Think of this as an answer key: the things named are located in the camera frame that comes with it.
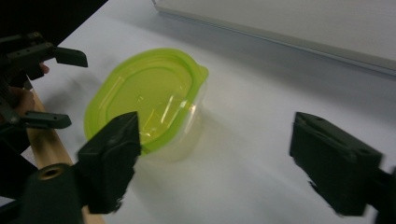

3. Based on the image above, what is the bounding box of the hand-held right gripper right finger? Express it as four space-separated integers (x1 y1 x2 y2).
289 111 384 217

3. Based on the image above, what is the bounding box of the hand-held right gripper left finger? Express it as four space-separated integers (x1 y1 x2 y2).
77 111 143 216

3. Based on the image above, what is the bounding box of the white flat board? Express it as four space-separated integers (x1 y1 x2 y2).
152 0 396 77

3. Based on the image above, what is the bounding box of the large rectangular green-lidded container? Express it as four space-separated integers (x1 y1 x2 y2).
83 47 209 156

